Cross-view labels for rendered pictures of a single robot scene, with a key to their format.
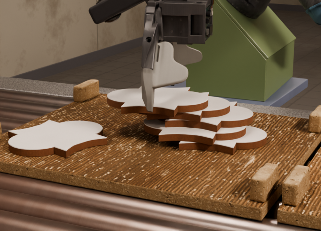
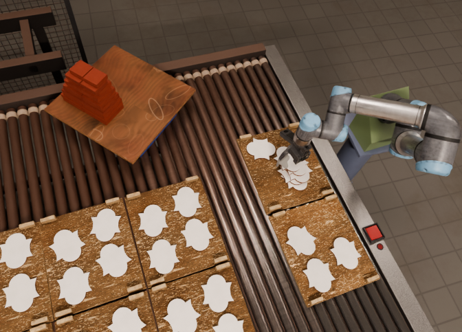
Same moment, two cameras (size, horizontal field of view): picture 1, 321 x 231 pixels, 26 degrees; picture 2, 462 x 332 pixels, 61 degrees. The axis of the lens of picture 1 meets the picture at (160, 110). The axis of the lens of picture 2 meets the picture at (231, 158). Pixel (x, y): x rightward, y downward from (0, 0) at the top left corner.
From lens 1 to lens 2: 1.39 m
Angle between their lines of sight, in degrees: 51
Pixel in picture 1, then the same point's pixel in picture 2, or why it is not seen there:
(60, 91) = (299, 108)
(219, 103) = (302, 171)
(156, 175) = (262, 183)
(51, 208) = (237, 175)
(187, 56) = not seen: hidden behind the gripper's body
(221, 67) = (359, 131)
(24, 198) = (235, 168)
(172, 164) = (271, 181)
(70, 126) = (268, 146)
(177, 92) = not seen: hidden behind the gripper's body
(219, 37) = (364, 124)
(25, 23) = not seen: outside the picture
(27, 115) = (274, 121)
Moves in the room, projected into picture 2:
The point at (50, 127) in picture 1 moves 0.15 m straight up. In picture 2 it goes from (263, 144) to (269, 126)
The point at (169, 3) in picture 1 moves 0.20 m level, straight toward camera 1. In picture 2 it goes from (292, 150) to (260, 177)
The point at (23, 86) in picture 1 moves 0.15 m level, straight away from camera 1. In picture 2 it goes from (293, 97) to (306, 80)
